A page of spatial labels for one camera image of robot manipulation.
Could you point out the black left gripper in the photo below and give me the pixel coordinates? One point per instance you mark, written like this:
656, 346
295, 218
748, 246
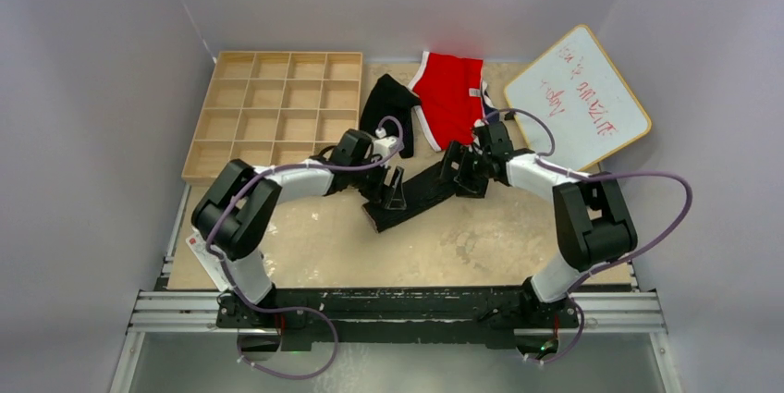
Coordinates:
395, 199

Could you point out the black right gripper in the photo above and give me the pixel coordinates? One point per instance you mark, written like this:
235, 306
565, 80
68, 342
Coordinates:
455, 153

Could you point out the black striped underwear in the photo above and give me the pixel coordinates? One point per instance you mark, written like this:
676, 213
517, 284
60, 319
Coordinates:
422, 192

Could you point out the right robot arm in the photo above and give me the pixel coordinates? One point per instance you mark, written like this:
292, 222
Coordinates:
593, 223

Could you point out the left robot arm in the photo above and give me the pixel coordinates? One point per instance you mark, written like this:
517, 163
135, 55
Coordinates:
233, 215

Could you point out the red white blue underwear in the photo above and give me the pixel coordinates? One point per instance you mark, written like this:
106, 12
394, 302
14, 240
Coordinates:
453, 96

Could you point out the plain black underwear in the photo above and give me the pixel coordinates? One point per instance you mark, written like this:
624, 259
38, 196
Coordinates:
389, 98

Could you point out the wooden compartment tray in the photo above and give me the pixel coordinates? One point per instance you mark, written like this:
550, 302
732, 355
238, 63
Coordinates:
272, 108

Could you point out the plastic packaged card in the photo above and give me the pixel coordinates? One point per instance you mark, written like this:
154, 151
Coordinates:
209, 262

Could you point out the white board with wooden frame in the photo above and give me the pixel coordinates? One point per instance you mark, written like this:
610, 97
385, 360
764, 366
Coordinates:
576, 90

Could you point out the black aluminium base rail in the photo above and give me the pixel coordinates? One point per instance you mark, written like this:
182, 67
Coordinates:
496, 317

